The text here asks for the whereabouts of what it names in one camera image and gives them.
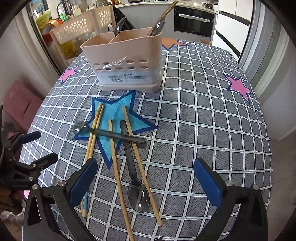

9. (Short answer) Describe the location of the wooden chopstick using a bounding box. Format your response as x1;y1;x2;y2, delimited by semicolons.
83;103;103;163
81;104;105;218
155;1;178;23
122;105;163;226
108;119;135;241

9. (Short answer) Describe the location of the grey spoon crosswise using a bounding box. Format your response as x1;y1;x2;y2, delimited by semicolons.
73;121;146;144

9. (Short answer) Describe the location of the chrome kitchen faucet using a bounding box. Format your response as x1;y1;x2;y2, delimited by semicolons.
56;0;74;18

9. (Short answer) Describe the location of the pink floor mat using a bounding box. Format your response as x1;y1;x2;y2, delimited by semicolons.
3;80;43;131

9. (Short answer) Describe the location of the grey checkered tablecloth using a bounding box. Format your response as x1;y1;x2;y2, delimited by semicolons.
20;41;273;240

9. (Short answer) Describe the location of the beige perforated storage rack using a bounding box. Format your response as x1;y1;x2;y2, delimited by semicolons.
50;5;115;66

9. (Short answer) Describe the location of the beige plastic utensil holder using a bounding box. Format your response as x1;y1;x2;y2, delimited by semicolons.
81;28;162;93

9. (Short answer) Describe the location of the white refrigerator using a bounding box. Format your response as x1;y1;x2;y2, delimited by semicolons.
212;1;253;60

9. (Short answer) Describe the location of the black built-in oven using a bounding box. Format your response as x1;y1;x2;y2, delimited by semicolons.
174;6;215;38

